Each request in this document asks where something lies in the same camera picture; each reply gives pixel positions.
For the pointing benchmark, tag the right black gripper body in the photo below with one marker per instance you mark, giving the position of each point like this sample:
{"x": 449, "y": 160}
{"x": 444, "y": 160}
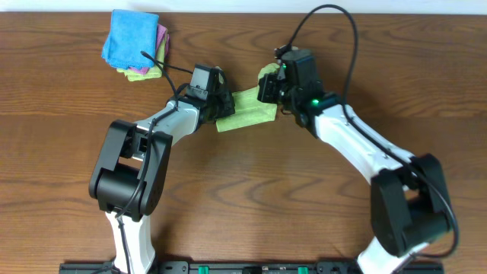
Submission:
{"x": 275, "y": 91}

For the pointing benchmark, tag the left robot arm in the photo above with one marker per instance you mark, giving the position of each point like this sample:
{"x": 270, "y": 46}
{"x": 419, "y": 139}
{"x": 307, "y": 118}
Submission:
{"x": 128, "y": 178}

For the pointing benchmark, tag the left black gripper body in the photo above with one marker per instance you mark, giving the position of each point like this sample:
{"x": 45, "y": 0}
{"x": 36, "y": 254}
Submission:
{"x": 220, "y": 106}

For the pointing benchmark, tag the folded light green cloth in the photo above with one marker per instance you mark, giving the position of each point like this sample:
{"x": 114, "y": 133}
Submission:
{"x": 153, "y": 72}

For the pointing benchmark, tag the folded blue cloth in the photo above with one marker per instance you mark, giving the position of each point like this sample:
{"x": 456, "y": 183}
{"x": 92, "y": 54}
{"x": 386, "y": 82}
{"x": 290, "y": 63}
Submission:
{"x": 131, "y": 33}

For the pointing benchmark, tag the folded purple cloth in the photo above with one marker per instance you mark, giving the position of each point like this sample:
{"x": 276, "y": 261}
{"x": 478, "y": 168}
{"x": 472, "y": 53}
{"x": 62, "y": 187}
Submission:
{"x": 161, "y": 38}

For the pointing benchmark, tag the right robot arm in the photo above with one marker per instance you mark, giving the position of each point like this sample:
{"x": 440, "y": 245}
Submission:
{"x": 410, "y": 205}

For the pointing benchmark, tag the green microfiber cloth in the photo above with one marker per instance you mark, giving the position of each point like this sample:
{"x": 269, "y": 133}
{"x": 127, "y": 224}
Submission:
{"x": 248, "y": 111}

